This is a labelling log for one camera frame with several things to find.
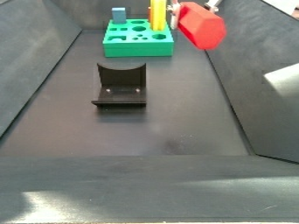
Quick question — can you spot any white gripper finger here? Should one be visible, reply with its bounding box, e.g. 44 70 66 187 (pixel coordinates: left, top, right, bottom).
166 0 181 30
204 0 221 12

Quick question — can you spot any red hexagon block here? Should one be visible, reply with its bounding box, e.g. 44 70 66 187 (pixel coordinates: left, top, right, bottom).
177 2 227 50

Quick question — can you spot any yellow star block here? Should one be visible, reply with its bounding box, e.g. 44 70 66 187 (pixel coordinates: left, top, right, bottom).
150 0 165 31

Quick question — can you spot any salmon rounded block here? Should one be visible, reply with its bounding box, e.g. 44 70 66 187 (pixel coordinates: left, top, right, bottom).
146 6 152 22

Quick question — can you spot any blue square block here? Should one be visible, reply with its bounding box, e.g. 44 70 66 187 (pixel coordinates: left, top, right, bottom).
112 7 126 24

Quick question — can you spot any green shape sorter base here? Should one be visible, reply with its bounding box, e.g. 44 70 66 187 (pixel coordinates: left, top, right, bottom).
102 19 173 58

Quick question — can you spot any black curved cradle stand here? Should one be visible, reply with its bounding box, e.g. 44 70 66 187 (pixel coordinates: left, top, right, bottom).
90 64 145 107

